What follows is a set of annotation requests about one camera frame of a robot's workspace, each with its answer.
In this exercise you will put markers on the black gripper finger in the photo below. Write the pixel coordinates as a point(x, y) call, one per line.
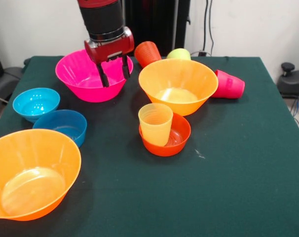
point(103, 75)
point(126, 67)

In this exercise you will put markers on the dark blue bowl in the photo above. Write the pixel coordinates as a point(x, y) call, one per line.
point(73, 123)

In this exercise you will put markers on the red cup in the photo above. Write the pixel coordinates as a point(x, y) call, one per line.
point(229, 85)

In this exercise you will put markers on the dark green tablecloth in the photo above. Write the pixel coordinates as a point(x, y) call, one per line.
point(149, 217)

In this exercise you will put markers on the green cup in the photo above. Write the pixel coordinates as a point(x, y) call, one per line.
point(179, 54)

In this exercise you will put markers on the orange cup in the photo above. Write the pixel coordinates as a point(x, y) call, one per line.
point(147, 54)

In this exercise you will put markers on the light blue bowl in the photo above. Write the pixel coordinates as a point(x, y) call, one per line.
point(36, 103)

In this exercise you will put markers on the small red bowl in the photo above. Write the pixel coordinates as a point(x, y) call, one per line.
point(174, 145)

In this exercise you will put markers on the black stand base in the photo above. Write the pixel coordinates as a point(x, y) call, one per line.
point(291, 81)
point(6, 81)

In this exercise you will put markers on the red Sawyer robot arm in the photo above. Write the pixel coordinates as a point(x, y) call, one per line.
point(102, 17)

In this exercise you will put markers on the large pink bowl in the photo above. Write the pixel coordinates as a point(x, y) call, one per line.
point(85, 81)

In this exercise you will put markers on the yellow cup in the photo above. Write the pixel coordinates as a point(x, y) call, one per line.
point(155, 130)

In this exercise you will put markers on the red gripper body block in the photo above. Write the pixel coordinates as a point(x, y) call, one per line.
point(110, 50)

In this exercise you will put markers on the large orange bowl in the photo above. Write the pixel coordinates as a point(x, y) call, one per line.
point(36, 172)
point(176, 79)

